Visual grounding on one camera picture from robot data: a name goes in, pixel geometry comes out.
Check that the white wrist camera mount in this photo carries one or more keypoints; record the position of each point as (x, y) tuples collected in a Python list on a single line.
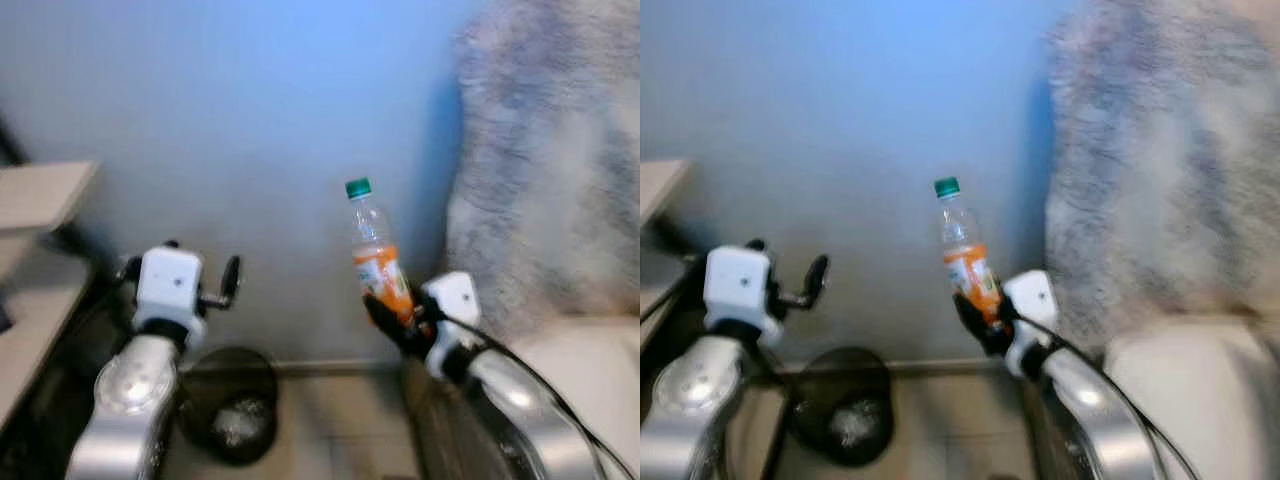
[(455, 300), (738, 285), (1032, 298), (168, 285)]

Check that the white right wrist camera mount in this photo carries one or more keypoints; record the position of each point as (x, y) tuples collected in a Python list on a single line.
[(1032, 298), (455, 300)]

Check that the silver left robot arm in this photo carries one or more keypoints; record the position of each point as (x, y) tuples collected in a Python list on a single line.
[(690, 410), (125, 400)]

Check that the black round trash bin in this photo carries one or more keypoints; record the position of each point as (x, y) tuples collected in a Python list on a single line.
[(230, 400), (845, 400)]

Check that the beige wooden desk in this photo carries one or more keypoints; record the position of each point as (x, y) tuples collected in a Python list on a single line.
[(40, 195)]

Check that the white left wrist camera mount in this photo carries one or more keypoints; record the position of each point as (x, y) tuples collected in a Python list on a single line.
[(738, 285), (168, 285)]

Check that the white quilted bed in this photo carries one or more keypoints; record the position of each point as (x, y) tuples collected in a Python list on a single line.
[(590, 380), (1200, 400)]

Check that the green-capped orange-label plastic bottle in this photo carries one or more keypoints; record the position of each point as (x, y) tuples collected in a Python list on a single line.
[(372, 230), (960, 230)]

